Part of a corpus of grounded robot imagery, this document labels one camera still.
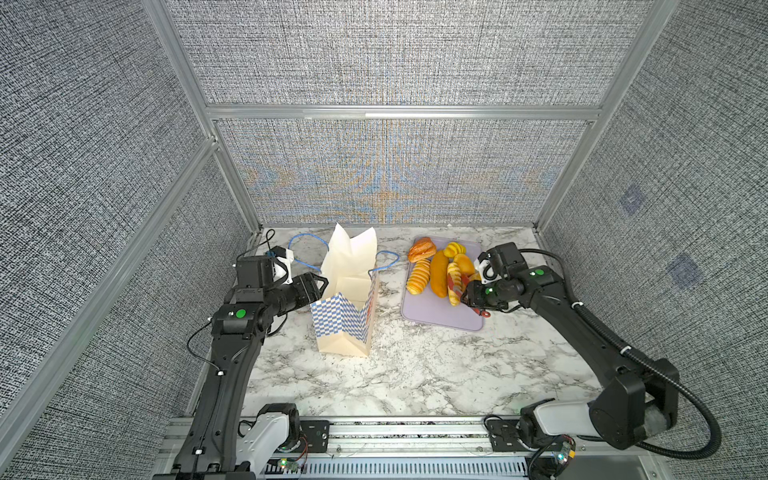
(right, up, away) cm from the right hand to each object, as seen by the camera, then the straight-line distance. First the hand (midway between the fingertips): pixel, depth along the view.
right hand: (469, 291), depth 81 cm
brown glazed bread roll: (-10, +12, +25) cm, 29 cm away
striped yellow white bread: (-3, +2, +6) cm, 7 cm away
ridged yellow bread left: (-12, +2, +19) cm, 22 cm away
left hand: (-38, +4, -9) cm, 39 cm away
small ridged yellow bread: (+1, +12, +22) cm, 25 cm away
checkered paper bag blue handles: (-34, +6, +9) cm, 35 cm away
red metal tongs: (-2, 0, +4) cm, 5 cm away
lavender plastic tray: (-9, -8, +18) cm, 22 cm away
